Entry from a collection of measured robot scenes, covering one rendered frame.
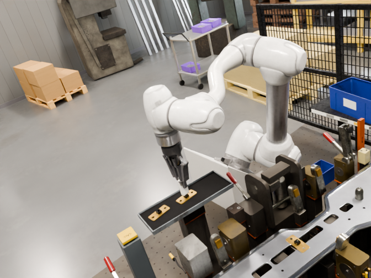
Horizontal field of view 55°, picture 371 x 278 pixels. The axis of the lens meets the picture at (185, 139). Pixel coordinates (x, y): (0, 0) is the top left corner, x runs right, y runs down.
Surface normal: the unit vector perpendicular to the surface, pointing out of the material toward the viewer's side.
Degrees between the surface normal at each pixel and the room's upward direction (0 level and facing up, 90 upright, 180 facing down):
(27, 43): 90
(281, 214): 0
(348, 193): 0
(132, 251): 90
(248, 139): 44
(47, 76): 90
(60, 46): 90
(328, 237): 0
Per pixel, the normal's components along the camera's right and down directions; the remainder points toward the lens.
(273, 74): -0.51, 0.73
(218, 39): -0.58, 0.51
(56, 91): 0.63, 0.23
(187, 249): -0.23, -0.85
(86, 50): 0.43, 0.34
